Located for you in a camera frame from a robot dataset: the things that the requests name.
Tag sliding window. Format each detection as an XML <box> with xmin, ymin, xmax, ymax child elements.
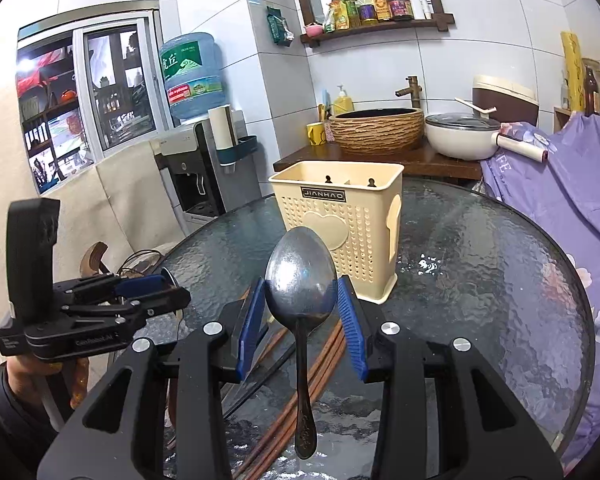
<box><xmin>16</xmin><ymin>8</ymin><xmax>173</xmax><ymax>196</ymax></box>

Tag brown ribbed basin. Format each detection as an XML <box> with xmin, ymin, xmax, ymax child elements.
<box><xmin>328</xmin><ymin>107</ymin><xmax>426</xmax><ymax>156</ymax></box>

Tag person's left forearm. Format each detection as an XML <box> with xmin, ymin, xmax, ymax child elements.
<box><xmin>0</xmin><ymin>362</ymin><xmax>72</xmax><ymax>480</ymax></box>

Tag cream plastic utensil holder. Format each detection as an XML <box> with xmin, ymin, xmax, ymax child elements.
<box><xmin>268</xmin><ymin>161</ymin><xmax>405</xmax><ymax>304</ymax></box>

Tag green hanging packet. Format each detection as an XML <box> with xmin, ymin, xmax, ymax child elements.
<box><xmin>266</xmin><ymin>6</ymin><xmax>296</xmax><ymax>48</ymax></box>

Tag beige board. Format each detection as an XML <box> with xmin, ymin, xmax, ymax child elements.
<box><xmin>96</xmin><ymin>139</ymin><xmax>191</xmax><ymax>266</ymax></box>

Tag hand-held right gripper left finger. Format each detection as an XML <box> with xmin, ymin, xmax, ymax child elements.
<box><xmin>37</xmin><ymin>277</ymin><xmax>267</xmax><ymax>480</ymax></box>

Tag green yellow seasoning packet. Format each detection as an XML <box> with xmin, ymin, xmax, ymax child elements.
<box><xmin>322</xmin><ymin>0</ymin><xmax>348</xmax><ymax>33</ymax></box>

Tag brown glass bottle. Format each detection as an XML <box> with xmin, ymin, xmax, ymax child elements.
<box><xmin>582</xmin><ymin>64</ymin><xmax>600</xmax><ymax>116</ymax></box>

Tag black cables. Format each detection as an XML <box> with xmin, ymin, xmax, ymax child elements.
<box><xmin>120</xmin><ymin>247</ymin><xmax>166</xmax><ymax>281</ymax></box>

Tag lint roller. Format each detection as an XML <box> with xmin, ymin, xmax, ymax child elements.
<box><xmin>495</xmin><ymin>134</ymin><xmax>551</xmax><ymax>163</ymax></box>

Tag yellow soap dispenser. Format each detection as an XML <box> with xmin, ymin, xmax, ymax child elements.
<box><xmin>333</xmin><ymin>85</ymin><xmax>355</xmax><ymax>116</ymax></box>

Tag yellow oil bottle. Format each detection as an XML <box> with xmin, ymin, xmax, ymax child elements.
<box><xmin>354</xmin><ymin>0</ymin><xmax>378</xmax><ymax>25</ymax></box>

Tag blue water jug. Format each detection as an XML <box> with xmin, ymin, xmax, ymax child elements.
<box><xmin>159</xmin><ymin>32</ymin><xmax>226</xmax><ymax>121</ymax></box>

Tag person's left hand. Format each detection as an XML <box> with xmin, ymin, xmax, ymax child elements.
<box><xmin>5</xmin><ymin>357</ymin><xmax>89</xmax><ymax>409</ymax></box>

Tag wooden chair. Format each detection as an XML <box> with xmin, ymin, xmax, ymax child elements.
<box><xmin>80</xmin><ymin>241</ymin><xmax>111</xmax><ymax>281</ymax></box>

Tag tall yellow package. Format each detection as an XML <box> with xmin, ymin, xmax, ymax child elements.
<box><xmin>560</xmin><ymin>31</ymin><xmax>586</xmax><ymax>111</ymax></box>

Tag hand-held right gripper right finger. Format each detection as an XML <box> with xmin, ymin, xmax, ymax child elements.
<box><xmin>336</xmin><ymin>276</ymin><xmax>566</xmax><ymax>480</ymax></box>

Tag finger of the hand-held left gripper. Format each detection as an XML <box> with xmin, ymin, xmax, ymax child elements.
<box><xmin>62</xmin><ymin>287</ymin><xmax>192</xmax><ymax>334</ymax></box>
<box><xmin>55</xmin><ymin>272</ymin><xmax>167</xmax><ymax>307</ymax></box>

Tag wooden wall shelf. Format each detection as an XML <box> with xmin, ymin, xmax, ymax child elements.
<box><xmin>284</xmin><ymin>0</ymin><xmax>456</xmax><ymax>48</ymax></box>

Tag water dispenser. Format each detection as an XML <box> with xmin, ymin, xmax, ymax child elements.
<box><xmin>150</xmin><ymin>110</ymin><xmax>263</xmax><ymax>226</ymax></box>

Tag white pot with glass lid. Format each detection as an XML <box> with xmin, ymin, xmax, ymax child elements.
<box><xmin>424</xmin><ymin>112</ymin><xmax>503</xmax><ymax>161</ymax></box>

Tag brown and white rice cooker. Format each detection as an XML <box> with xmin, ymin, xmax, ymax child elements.
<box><xmin>471</xmin><ymin>76</ymin><xmax>540</xmax><ymax>128</ymax></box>

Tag purple floral cloth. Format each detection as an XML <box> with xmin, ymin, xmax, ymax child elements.
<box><xmin>480</xmin><ymin>110</ymin><xmax>600</xmax><ymax>476</ymax></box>

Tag metal spoon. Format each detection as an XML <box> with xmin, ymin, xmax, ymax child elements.
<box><xmin>264</xmin><ymin>226</ymin><xmax>339</xmax><ymax>461</ymax></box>

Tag wooden counter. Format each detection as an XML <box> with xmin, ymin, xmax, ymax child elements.
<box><xmin>272</xmin><ymin>140</ymin><xmax>486</xmax><ymax>186</ymax></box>

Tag bronze faucet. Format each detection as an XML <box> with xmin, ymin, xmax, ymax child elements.
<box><xmin>395</xmin><ymin>76</ymin><xmax>423</xmax><ymax>110</ymax></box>

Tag black chopstick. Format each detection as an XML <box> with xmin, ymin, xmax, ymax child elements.
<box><xmin>219</xmin><ymin>327</ymin><xmax>297</xmax><ymax>413</ymax></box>

